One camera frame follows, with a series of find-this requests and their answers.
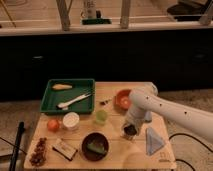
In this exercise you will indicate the white plastic cup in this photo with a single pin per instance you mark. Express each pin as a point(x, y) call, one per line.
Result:
point(71, 121)

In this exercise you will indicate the brown cardboard box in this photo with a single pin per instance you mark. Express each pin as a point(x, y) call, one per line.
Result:
point(64, 149)

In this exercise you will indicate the metal cup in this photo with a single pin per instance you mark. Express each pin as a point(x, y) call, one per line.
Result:
point(128, 137)

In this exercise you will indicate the orange plastic bowl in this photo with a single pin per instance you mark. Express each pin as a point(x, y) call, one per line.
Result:
point(122, 99)

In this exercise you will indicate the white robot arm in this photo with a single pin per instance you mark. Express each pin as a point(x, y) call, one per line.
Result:
point(145, 99)

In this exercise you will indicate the small dark table item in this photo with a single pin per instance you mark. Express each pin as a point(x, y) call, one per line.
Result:
point(105, 102)

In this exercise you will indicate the green plastic tray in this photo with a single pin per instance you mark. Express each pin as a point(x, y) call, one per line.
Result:
point(52, 98)

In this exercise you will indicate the black pole left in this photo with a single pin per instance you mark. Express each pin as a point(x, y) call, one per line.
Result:
point(16, 147)

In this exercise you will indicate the dark brown bowl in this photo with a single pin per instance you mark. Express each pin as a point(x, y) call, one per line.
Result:
point(96, 138)

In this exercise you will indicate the brown grape bunch toy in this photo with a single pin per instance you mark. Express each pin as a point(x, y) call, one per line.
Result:
point(38, 156)

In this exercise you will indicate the orange tomato toy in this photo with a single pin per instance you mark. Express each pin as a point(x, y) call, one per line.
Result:
point(53, 125)

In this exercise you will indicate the green item in bowl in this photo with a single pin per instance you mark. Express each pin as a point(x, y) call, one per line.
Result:
point(96, 148)

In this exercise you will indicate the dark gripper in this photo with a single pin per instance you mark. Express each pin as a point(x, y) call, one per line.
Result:
point(130, 130)

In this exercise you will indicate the green plastic cup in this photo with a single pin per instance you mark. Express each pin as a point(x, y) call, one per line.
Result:
point(101, 117)

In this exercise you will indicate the blue folded cloth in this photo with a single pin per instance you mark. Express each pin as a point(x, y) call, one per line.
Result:
point(154, 142)

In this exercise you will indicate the blue sponge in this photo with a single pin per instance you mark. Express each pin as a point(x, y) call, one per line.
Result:
point(148, 117)

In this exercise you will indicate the yellow corn cob toy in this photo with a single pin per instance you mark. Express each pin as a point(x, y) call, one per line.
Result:
point(61, 87)

